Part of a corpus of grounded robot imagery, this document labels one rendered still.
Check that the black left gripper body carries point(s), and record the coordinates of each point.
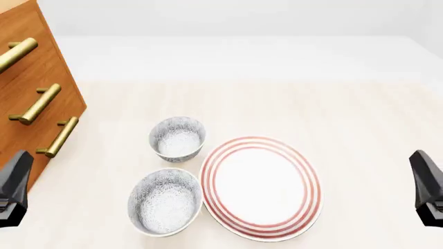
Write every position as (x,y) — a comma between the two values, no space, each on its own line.
(10,214)

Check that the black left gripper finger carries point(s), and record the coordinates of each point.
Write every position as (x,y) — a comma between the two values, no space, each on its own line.
(17,176)

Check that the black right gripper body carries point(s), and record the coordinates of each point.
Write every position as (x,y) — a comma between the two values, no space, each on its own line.
(432,214)

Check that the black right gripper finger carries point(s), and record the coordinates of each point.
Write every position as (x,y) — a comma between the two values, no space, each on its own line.
(427,179)

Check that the patterned grey bowl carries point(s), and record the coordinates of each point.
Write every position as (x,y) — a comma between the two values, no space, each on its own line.
(177,145)
(166,207)

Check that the wooden drawer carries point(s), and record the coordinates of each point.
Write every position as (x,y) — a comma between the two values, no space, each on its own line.
(45,67)
(30,24)
(71,103)

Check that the white plate with red rings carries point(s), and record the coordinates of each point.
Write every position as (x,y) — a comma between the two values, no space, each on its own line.
(259,189)

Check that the wooden cabinet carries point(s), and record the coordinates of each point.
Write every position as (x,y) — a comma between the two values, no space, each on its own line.
(14,4)

